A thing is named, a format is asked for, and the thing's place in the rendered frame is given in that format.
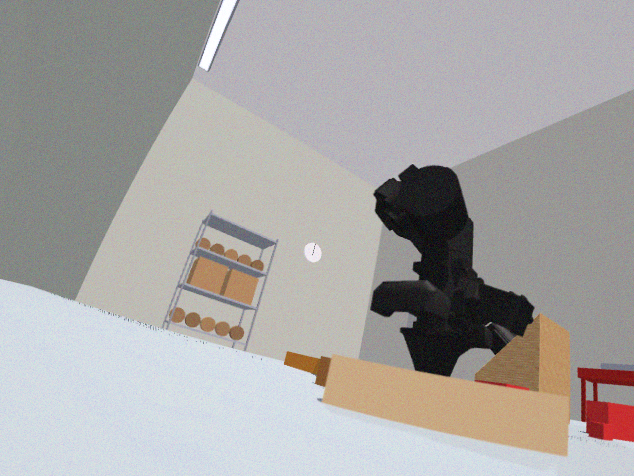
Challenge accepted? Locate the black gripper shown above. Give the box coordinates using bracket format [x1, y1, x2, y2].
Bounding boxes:
[370, 250, 493, 377]

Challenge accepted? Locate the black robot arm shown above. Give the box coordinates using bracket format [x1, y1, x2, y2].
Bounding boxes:
[372, 164, 535, 355]

